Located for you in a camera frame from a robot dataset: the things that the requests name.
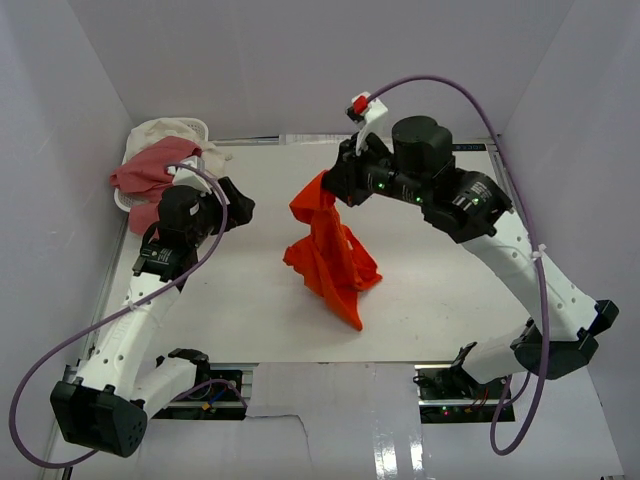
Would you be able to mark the white laundry basket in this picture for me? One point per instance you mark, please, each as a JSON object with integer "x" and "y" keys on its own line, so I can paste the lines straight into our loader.
{"x": 149, "y": 132}

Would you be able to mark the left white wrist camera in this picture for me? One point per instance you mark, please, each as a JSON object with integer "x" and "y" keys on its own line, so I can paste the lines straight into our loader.
{"x": 192, "y": 173}

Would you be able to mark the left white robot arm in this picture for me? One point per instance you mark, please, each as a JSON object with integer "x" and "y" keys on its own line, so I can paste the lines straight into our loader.
{"x": 106, "y": 407}

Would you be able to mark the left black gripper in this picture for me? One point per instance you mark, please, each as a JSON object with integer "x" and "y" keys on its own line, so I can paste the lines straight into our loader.
{"x": 239, "y": 211}

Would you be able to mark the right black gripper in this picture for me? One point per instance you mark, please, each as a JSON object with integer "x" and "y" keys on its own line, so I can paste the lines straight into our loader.
{"x": 343, "y": 180}

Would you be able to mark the cream white t-shirt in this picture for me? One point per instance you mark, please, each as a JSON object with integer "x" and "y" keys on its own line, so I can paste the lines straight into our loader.
{"x": 215, "y": 159}

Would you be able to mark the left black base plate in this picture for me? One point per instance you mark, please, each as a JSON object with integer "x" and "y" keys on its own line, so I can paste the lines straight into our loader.
{"x": 215, "y": 402}

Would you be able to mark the dark label sticker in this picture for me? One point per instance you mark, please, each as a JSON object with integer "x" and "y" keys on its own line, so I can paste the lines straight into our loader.
{"x": 469, "y": 147}

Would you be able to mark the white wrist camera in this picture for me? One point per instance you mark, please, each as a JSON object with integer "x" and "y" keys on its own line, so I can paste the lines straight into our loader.
{"x": 369, "y": 116}
{"x": 192, "y": 173}

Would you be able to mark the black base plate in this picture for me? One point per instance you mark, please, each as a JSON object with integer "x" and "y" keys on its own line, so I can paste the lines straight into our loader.
{"x": 445, "y": 404}
{"x": 215, "y": 402}

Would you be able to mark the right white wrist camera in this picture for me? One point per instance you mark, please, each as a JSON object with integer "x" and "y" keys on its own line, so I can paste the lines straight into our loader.
{"x": 369, "y": 116}

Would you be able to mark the pink t-shirt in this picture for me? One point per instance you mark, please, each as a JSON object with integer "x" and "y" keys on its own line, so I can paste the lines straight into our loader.
{"x": 145, "y": 176}

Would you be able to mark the orange t-shirt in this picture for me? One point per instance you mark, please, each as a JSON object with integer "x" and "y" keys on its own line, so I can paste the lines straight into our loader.
{"x": 334, "y": 264}

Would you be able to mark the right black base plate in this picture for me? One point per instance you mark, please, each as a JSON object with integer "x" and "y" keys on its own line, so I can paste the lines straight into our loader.
{"x": 445, "y": 404}

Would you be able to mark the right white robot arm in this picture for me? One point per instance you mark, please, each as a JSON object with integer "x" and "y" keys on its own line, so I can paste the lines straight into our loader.
{"x": 560, "y": 334}

